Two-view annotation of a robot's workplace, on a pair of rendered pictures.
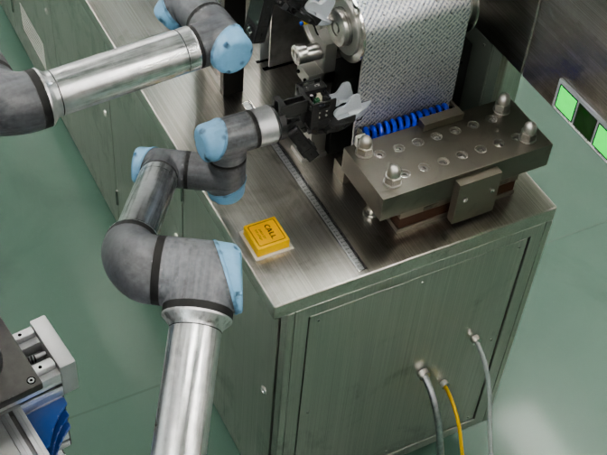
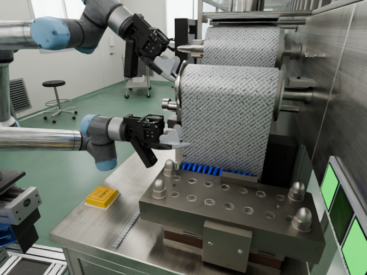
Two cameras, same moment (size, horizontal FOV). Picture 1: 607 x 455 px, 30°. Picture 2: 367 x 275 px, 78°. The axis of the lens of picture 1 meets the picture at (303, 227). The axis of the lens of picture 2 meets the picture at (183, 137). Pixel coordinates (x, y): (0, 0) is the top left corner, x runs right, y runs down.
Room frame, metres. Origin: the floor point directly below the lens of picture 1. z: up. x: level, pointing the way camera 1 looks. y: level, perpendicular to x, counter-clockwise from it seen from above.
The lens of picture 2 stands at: (1.32, -0.54, 1.40)
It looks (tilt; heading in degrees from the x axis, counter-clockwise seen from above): 25 degrees down; 49
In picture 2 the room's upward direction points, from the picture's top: straight up
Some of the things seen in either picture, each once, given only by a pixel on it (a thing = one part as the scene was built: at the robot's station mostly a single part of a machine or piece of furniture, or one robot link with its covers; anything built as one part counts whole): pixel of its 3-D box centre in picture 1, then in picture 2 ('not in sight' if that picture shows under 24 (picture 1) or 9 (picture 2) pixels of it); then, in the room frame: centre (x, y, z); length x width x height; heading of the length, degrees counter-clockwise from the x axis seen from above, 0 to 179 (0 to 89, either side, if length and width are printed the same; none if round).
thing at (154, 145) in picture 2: (333, 120); (159, 143); (1.67, -0.04, 1.09); 0.09 x 0.05 x 0.02; 120
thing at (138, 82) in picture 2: not in sight; (137, 72); (4.08, 4.23, 0.51); 0.91 x 0.58 x 1.02; 55
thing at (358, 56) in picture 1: (345, 25); (185, 86); (1.77, -0.05, 1.25); 0.15 x 0.01 x 0.15; 31
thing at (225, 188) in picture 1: (218, 173); (103, 151); (1.58, 0.18, 1.01); 0.11 x 0.08 x 0.11; 89
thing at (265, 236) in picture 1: (266, 236); (102, 196); (1.51, 0.07, 0.91); 0.07 x 0.07 x 0.02; 31
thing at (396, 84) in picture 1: (408, 83); (222, 143); (1.78, -0.18, 1.11); 0.23 x 0.01 x 0.18; 121
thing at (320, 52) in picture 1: (312, 97); (177, 140); (1.78, 0.01, 1.05); 0.06 x 0.05 x 0.31; 121
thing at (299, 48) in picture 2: not in sight; (291, 51); (2.13, -0.17, 1.33); 0.07 x 0.07 x 0.07; 31
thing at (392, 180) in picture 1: (393, 173); (159, 187); (1.58, -0.16, 1.05); 0.04 x 0.04 x 0.04
